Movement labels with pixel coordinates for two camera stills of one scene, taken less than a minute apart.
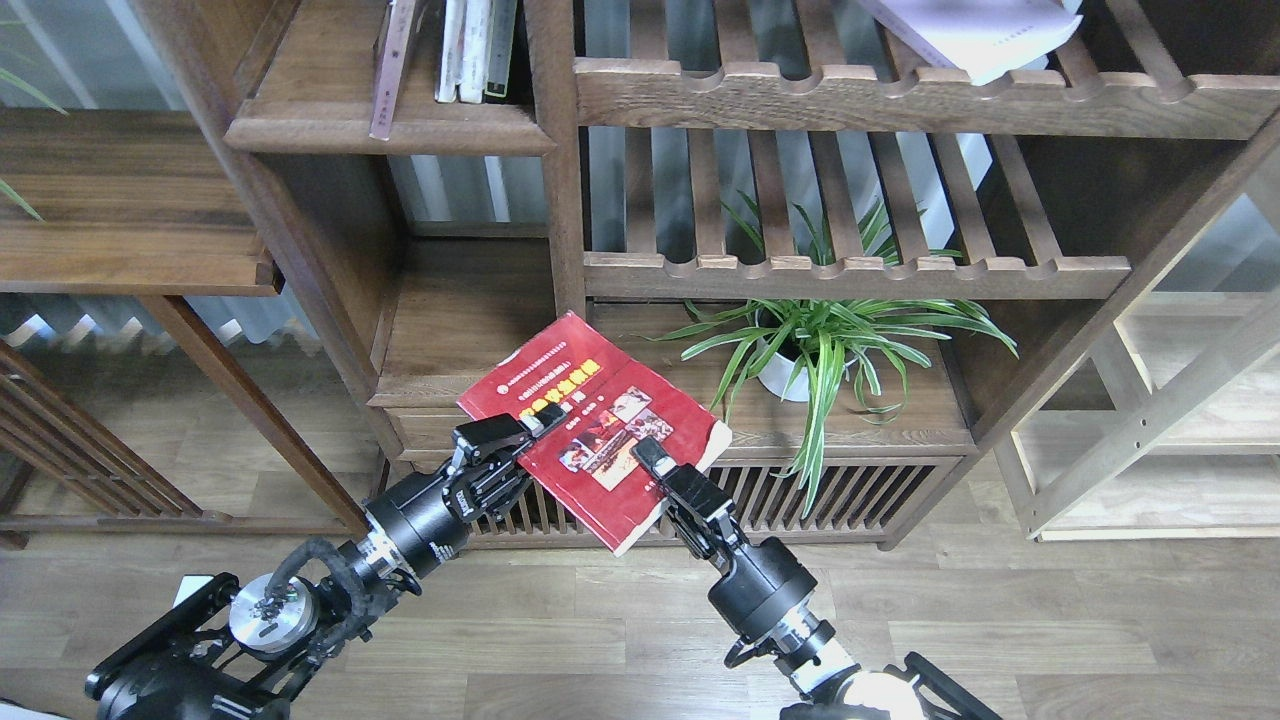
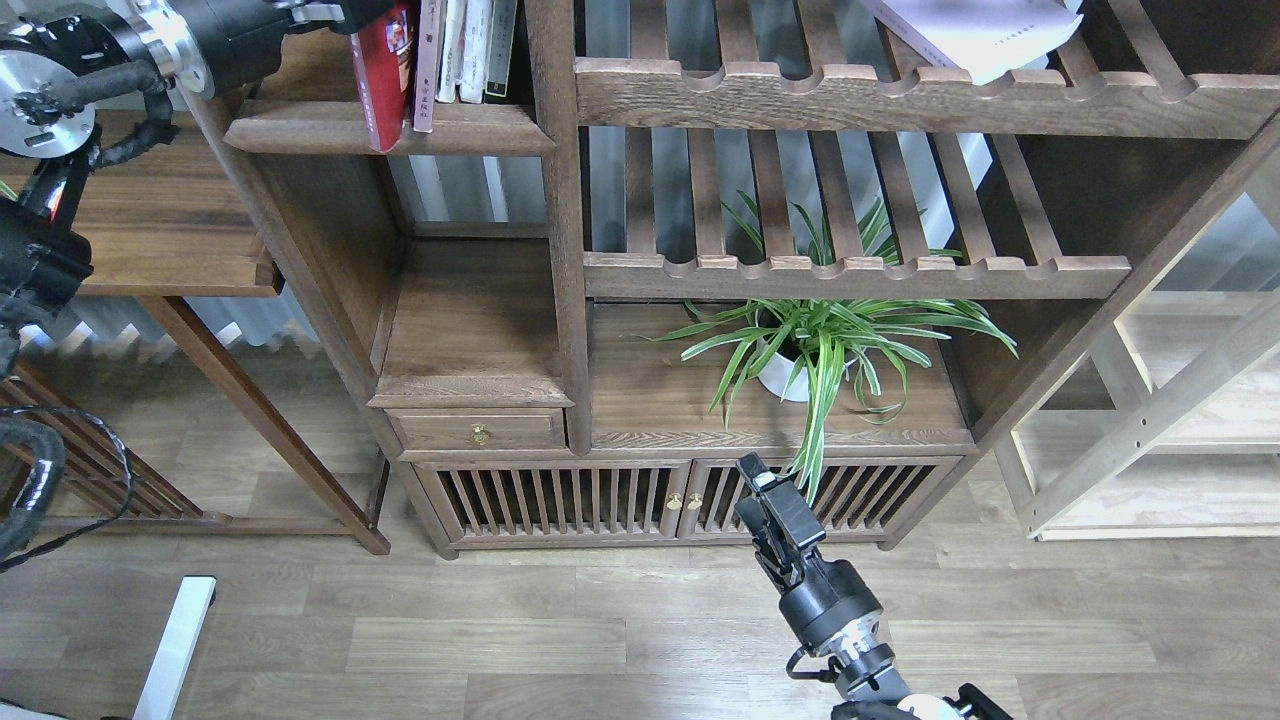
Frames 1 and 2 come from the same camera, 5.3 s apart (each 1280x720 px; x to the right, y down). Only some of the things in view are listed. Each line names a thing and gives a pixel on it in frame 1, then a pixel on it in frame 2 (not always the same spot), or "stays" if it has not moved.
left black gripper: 424,520 → 238,41
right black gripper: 757,579 → 824,597
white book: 988,38 stays
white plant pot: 776,376 stays
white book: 475,50 stays
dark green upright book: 502,26 stays
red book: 612,396 → 379,55
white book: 451,51 stays
